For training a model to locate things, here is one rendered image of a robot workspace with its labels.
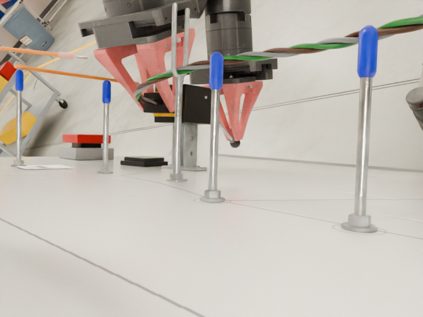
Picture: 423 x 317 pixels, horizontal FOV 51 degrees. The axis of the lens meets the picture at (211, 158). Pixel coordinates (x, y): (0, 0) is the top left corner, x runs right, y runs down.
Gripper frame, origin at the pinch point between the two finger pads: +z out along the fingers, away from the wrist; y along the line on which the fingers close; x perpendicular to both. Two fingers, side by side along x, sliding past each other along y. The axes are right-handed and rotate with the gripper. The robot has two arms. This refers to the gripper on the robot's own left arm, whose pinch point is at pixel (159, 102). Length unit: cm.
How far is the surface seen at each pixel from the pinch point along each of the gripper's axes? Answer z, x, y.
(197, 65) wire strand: -4.7, -5.4, 9.5
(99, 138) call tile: 6.4, 4.9, -16.5
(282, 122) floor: 64, 157, -64
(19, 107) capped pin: -2.3, -7.5, -12.1
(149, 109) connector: 0.4, -1.1, -0.6
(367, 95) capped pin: -5.1, -15.1, 24.8
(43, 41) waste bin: 34, 408, -561
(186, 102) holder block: 0.6, 1.6, 2.2
